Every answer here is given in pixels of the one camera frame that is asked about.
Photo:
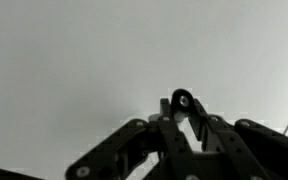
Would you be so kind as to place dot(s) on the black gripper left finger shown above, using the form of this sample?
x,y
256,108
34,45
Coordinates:
x,y
134,140

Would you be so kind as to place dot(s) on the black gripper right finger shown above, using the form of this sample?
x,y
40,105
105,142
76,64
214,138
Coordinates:
x,y
250,143

